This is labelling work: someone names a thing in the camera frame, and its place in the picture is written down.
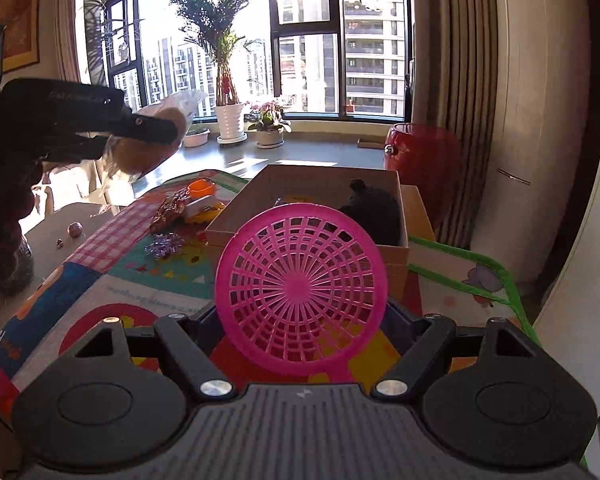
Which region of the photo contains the pink plastic basket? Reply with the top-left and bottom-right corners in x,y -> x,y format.
214,203 -> 390,385

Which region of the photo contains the brown shiny snack wrapper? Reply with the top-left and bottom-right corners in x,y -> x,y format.
150,189 -> 191,234

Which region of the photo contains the black stand by window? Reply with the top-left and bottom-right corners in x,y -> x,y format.
404,57 -> 416,122

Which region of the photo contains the pinkish side curtain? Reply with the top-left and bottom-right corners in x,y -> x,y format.
55,0 -> 88,86

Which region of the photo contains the bread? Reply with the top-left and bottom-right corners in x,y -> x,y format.
99,90 -> 207,182

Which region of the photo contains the black plush toy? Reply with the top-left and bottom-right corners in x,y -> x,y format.
337,178 -> 405,247

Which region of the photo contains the red round stool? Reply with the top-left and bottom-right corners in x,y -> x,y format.
384,123 -> 463,233

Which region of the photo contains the patterned ceramic jar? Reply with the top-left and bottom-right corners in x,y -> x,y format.
0,237 -> 35,295

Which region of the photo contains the hanging green plant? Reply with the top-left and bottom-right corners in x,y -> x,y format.
82,0 -> 131,86

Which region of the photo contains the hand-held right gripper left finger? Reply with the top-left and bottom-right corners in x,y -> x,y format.
75,304 -> 237,403

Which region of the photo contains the white tall cabinet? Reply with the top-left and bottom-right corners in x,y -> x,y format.
472,0 -> 600,286

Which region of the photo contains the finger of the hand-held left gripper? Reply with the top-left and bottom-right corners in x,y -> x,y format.
107,105 -> 179,143
45,135 -> 112,163

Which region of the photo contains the person's left hand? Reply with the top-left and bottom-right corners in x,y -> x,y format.
0,180 -> 37,282

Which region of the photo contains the small white planter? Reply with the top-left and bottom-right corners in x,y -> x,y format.
182,122 -> 211,148

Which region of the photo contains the purple ribbon bow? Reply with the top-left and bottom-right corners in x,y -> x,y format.
144,233 -> 185,261

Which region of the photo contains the colourful printed play mat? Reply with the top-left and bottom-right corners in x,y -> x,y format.
0,169 -> 538,413

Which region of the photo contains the pink flower plant in pot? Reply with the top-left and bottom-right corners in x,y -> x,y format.
245,95 -> 292,149

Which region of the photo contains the palm plant in white pot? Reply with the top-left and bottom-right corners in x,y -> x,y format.
170,0 -> 266,143

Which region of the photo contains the striped beige curtain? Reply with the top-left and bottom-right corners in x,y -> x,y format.
412,0 -> 501,251

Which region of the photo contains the yellow toy car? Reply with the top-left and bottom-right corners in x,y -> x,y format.
182,202 -> 227,224

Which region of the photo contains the brown cardboard box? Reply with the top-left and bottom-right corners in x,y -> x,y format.
205,165 -> 411,306

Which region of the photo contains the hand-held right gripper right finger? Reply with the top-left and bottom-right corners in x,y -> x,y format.
372,300 -> 536,403

